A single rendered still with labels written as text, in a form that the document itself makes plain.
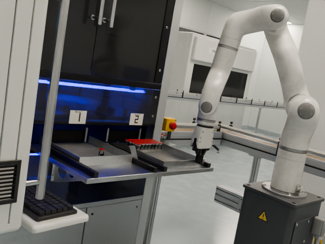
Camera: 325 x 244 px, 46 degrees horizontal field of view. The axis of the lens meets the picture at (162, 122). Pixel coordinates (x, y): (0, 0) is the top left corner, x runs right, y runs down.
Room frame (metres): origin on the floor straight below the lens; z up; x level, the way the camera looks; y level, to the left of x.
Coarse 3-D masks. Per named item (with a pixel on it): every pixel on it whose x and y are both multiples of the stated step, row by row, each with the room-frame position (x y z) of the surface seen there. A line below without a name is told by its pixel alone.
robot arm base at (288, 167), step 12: (276, 156) 1.65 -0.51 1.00; (288, 156) 1.58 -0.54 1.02; (300, 156) 1.58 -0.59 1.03; (276, 168) 1.62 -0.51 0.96; (288, 168) 1.58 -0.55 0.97; (300, 168) 1.58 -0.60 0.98; (276, 180) 1.61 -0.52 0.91; (288, 180) 1.58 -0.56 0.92; (300, 180) 1.60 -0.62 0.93; (276, 192) 1.56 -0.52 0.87; (288, 192) 1.58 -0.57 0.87; (300, 192) 1.58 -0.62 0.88
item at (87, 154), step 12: (60, 144) 1.71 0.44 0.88; (72, 144) 1.74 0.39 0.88; (84, 144) 1.78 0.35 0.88; (96, 144) 1.79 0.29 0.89; (108, 144) 1.73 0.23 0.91; (72, 156) 1.46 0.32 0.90; (84, 156) 1.57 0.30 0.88; (96, 156) 1.47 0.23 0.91; (108, 156) 1.51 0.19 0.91; (120, 156) 1.56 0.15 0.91; (132, 156) 1.60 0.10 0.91
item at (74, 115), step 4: (72, 112) 1.67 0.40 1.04; (76, 112) 1.69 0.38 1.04; (80, 112) 1.70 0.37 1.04; (84, 112) 1.72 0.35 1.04; (72, 116) 1.68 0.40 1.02; (76, 116) 1.69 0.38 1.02; (80, 116) 1.71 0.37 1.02; (84, 116) 1.72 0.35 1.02; (72, 120) 1.68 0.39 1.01; (76, 120) 1.69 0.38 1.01; (80, 120) 1.71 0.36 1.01; (84, 120) 1.72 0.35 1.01
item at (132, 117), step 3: (132, 114) 1.91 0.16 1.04; (135, 114) 1.93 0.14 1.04; (138, 114) 1.94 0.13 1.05; (141, 114) 1.95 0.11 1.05; (132, 117) 1.91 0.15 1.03; (135, 117) 1.93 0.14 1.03; (141, 117) 1.96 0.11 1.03; (132, 120) 1.92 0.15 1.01; (138, 120) 1.94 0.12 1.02; (141, 120) 1.96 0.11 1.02; (129, 123) 1.91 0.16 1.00; (132, 123) 1.92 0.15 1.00; (135, 123) 1.93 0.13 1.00; (138, 123) 1.95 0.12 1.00; (141, 123) 1.96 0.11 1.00
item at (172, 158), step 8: (120, 144) 1.80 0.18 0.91; (136, 152) 1.71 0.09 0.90; (144, 152) 1.82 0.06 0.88; (152, 152) 1.85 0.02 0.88; (160, 152) 1.88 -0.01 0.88; (168, 152) 1.92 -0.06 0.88; (176, 152) 1.89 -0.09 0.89; (184, 152) 1.85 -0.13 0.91; (152, 160) 1.63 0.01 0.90; (160, 160) 1.60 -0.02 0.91; (168, 160) 1.75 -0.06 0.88; (176, 160) 1.78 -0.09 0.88; (184, 160) 1.66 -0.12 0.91; (192, 160) 1.70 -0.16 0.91; (168, 168) 1.60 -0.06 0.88
